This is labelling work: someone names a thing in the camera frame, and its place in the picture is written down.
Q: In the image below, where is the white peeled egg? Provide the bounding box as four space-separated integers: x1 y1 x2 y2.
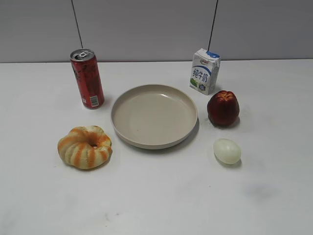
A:
213 139 242 165

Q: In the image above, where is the beige round plate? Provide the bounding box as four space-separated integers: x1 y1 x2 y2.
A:
111 84 198 150

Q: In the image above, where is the dark red apple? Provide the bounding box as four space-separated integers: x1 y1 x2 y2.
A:
207 90 240 127

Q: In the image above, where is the white blue milk carton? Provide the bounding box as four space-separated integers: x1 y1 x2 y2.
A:
190 48 221 95

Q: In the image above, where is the red soda can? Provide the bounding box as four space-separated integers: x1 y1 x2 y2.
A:
70 48 105 109

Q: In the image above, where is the orange striped ring bread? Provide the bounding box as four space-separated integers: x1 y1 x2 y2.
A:
57 125 112 170

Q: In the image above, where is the right black cable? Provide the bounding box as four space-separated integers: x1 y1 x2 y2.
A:
208 0 219 51

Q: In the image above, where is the black cable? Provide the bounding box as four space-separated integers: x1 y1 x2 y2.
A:
71 0 84 49
208 0 219 51

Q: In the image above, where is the left black cable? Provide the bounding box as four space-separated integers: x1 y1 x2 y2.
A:
71 0 84 49

